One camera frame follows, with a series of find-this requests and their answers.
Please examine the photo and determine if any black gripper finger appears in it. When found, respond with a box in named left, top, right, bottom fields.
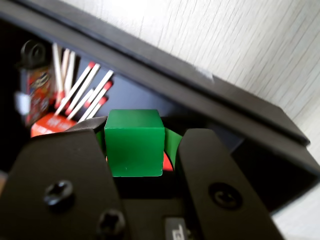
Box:
left=163, top=126, right=286, bottom=240
left=0, top=116, right=128, bottom=240

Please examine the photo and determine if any orange matchbox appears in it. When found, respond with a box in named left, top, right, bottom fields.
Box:
left=30, top=112, right=78, bottom=138

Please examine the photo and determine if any colourful printed small packet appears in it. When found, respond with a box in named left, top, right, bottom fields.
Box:
left=14, top=39, right=55, bottom=126

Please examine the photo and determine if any green wooden cube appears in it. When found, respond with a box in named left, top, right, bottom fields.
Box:
left=103, top=109, right=166, bottom=178

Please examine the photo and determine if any red-tipped wooden match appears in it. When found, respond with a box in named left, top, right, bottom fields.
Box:
left=54, top=61, right=97, bottom=116
left=65, top=63, right=101, bottom=118
left=63, top=50, right=77, bottom=106
left=77, top=69, right=115, bottom=123
left=60, top=48, right=71, bottom=87
left=86, top=96, right=109, bottom=120
left=51, top=42, right=64, bottom=106
left=66, top=88, right=95, bottom=120
left=83, top=81, right=113, bottom=122

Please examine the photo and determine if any red wooden cube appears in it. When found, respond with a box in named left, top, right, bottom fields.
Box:
left=105, top=149, right=174, bottom=173

